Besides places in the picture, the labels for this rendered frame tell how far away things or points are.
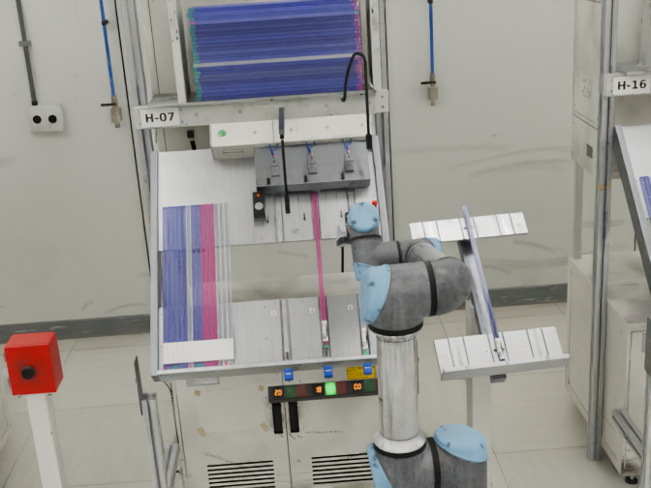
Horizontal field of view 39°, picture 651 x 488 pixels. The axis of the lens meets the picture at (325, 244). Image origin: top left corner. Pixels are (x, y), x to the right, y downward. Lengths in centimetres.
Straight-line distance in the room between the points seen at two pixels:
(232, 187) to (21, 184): 195
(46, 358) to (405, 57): 231
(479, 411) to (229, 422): 80
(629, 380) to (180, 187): 156
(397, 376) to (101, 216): 281
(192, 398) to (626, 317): 141
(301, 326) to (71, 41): 221
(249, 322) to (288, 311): 11
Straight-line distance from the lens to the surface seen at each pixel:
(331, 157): 280
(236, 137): 283
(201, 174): 287
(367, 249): 229
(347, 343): 263
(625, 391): 321
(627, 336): 312
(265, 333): 265
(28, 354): 283
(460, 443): 210
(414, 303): 189
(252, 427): 306
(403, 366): 197
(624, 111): 324
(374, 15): 281
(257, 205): 275
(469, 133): 449
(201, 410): 304
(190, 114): 289
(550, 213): 469
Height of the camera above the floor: 186
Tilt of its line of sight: 19 degrees down
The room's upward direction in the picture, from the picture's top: 4 degrees counter-clockwise
